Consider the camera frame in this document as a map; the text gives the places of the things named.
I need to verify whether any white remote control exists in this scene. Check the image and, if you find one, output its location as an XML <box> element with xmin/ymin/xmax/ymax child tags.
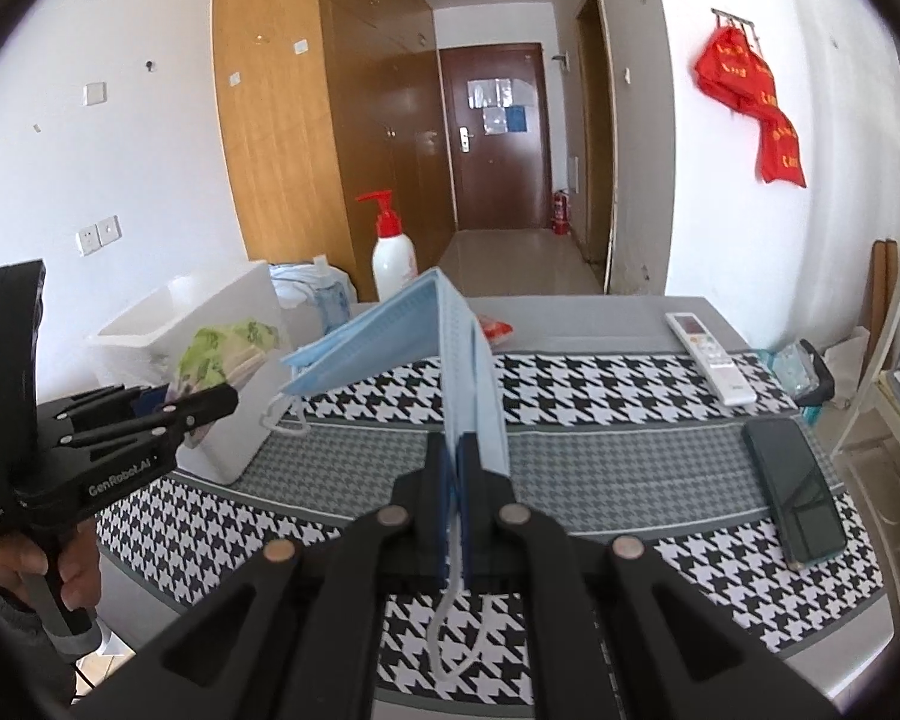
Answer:
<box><xmin>665</xmin><ymin>312</ymin><xmax>758</xmax><ymax>408</ymax></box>

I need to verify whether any white styrofoam box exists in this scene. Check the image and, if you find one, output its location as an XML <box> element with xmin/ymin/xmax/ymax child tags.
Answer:
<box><xmin>87</xmin><ymin>262</ymin><xmax>290</xmax><ymax>484</ymax></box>

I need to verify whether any red fire extinguisher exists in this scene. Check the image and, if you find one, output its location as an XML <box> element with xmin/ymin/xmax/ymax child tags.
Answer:
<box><xmin>551</xmin><ymin>190</ymin><xmax>571</xmax><ymax>236</ymax></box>

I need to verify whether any blue surgical mask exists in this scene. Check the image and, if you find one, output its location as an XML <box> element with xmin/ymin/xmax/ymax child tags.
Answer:
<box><xmin>259</xmin><ymin>266</ymin><xmax>512</xmax><ymax>685</ymax></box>

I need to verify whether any blue spray bottle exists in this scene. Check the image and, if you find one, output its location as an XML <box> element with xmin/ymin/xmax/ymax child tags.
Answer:
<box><xmin>312</xmin><ymin>255</ymin><xmax>351</xmax><ymax>335</ymax></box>

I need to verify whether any wooden wardrobe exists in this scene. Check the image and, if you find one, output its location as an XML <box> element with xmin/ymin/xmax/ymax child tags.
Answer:
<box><xmin>211</xmin><ymin>0</ymin><xmax>455</xmax><ymax>301</ymax></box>

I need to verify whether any dark red entry door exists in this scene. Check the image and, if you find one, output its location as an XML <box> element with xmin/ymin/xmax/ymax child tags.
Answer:
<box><xmin>440</xmin><ymin>43</ymin><xmax>553</xmax><ymax>231</ymax></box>

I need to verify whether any black smartphone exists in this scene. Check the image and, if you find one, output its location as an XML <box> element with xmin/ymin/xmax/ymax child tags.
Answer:
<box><xmin>741</xmin><ymin>418</ymin><xmax>847</xmax><ymax>571</ymax></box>

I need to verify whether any green floral cloth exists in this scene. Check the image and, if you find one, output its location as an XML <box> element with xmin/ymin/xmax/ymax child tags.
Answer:
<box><xmin>167</xmin><ymin>319</ymin><xmax>283</xmax><ymax>449</ymax></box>

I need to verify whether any white pump bottle red cap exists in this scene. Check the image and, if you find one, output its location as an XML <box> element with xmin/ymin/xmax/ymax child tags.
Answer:
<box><xmin>356</xmin><ymin>190</ymin><xmax>419</xmax><ymax>302</ymax></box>

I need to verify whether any person's left hand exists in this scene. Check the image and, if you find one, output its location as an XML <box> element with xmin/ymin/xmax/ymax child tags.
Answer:
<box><xmin>0</xmin><ymin>520</ymin><xmax>102</xmax><ymax>613</ymax></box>

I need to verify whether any white wall switch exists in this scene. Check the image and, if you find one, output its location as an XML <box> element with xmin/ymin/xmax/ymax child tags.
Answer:
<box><xmin>82</xmin><ymin>82</ymin><xmax>107</xmax><ymax>107</ymax></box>

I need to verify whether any white wall socket pair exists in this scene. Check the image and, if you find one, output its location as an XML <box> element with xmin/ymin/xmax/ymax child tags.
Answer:
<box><xmin>76</xmin><ymin>215</ymin><xmax>121</xmax><ymax>257</ymax></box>

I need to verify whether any red snack packet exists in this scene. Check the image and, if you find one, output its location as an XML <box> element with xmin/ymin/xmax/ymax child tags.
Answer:
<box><xmin>478</xmin><ymin>316</ymin><xmax>514</xmax><ymax>348</ymax></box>

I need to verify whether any side doorway frame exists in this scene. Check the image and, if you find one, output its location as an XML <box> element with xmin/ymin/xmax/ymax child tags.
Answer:
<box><xmin>575</xmin><ymin>0</ymin><xmax>617</xmax><ymax>293</ymax></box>

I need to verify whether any houndstooth table runner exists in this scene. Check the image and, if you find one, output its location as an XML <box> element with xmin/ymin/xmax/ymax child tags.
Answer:
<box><xmin>98</xmin><ymin>353</ymin><xmax>893</xmax><ymax>694</ymax></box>

